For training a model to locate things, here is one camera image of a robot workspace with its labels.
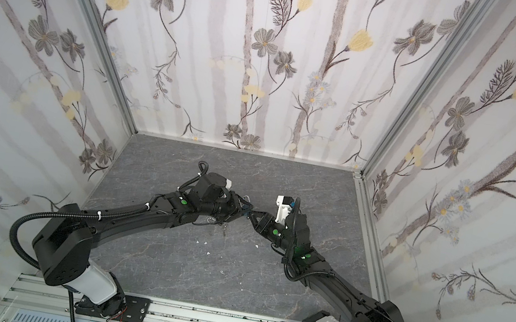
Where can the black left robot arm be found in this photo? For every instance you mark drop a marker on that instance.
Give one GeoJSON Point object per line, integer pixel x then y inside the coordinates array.
{"type": "Point", "coordinates": [59, 243]}

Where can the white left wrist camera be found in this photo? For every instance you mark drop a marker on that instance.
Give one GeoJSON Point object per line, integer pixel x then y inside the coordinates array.
{"type": "Point", "coordinates": [225, 183]}

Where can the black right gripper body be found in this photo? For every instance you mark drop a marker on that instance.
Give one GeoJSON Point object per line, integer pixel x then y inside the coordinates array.
{"type": "Point", "coordinates": [268, 223]}

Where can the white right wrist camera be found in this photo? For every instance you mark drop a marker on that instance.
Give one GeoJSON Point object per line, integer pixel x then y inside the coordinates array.
{"type": "Point", "coordinates": [285, 205]}

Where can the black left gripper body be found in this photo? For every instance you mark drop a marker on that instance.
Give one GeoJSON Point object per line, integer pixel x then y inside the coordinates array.
{"type": "Point", "coordinates": [234, 206]}

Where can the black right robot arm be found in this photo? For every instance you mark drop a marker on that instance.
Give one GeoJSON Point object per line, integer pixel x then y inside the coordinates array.
{"type": "Point", "coordinates": [302, 263]}

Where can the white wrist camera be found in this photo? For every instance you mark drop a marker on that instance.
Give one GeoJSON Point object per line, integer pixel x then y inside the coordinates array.
{"type": "Point", "coordinates": [285, 205]}
{"type": "Point", "coordinates": [225, 183]}

